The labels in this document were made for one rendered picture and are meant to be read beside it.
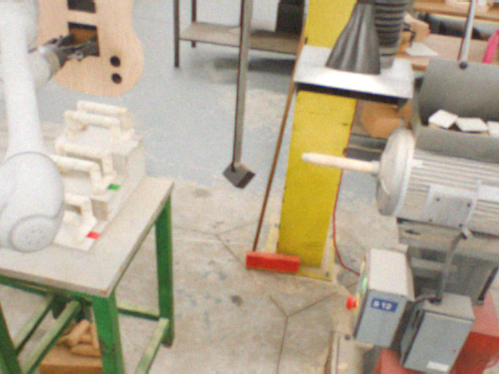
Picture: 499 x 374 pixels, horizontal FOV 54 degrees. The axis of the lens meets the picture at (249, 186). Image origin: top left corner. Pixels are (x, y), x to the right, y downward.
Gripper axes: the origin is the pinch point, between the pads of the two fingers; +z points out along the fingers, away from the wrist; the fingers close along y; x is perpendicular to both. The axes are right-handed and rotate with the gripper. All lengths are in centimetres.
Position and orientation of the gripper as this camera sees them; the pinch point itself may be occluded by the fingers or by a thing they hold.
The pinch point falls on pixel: (83, 39)
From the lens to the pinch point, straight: 166.1
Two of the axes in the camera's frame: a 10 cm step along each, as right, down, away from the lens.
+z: 2.2, -5.3, 8.2
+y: 9.7, 1.8, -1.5
